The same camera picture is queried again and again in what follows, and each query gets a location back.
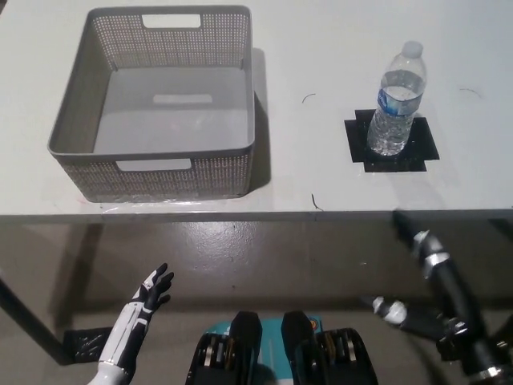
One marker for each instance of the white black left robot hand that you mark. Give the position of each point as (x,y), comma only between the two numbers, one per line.
(136,317)

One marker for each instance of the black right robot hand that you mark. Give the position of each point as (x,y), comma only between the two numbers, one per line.
(425,244)

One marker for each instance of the clear plastic water bottle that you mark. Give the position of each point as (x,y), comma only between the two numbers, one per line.
(394,120)

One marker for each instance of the black tape patch, rectangular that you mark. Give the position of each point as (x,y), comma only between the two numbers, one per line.
(86,343)

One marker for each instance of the white round floor object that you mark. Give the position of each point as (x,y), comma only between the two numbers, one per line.
(390,310)

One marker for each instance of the black tape patch, cross-shaped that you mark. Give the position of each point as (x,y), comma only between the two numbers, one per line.
(421,152)

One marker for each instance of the dark metal table leg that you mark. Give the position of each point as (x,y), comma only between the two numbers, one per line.
(36,321)

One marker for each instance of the grey perforated plastic basket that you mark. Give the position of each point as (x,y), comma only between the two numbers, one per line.
(168,120)

